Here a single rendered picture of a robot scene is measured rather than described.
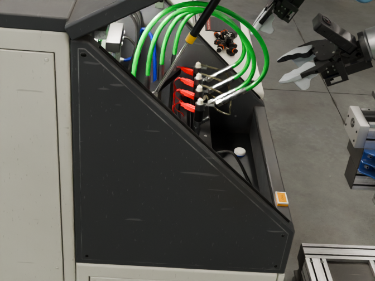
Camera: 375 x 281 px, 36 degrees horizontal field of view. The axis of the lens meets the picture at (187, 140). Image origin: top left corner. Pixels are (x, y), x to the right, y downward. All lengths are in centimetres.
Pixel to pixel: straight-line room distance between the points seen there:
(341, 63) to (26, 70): 71
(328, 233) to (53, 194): 188
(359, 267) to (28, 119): 171
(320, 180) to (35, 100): 235
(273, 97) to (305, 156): 72
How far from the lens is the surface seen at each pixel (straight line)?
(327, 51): 139
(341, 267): 262
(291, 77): 138
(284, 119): 395
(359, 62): 141
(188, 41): 127
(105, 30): 133
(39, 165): 145
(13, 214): 157
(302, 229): 307
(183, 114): 188
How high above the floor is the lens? 197
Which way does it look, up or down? 33 degrees down
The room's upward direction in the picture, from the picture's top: 6 degrees clockwise
